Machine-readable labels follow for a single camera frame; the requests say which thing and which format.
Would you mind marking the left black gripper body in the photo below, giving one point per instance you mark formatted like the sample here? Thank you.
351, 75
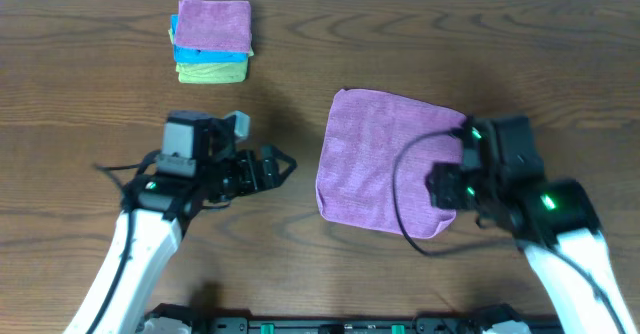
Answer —
255, 172

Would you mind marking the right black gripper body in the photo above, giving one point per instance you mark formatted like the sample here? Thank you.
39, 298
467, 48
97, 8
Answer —
455, 189

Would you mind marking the purple microfiber cloth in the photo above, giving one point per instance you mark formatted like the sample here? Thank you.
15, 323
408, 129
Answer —
377, 152

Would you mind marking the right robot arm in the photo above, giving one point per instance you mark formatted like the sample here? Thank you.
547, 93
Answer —
501, 176

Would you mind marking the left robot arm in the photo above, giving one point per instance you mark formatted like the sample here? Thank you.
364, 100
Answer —
156, 211

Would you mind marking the folded green cloth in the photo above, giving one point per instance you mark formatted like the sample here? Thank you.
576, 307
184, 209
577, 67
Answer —
213, 73

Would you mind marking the folded blue cloth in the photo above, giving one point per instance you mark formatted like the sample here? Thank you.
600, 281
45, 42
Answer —
195, 56

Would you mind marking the folded purple cloth on stack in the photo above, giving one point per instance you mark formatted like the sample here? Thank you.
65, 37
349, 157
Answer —
223, 26

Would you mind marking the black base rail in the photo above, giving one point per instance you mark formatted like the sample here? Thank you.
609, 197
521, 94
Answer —
170, 318

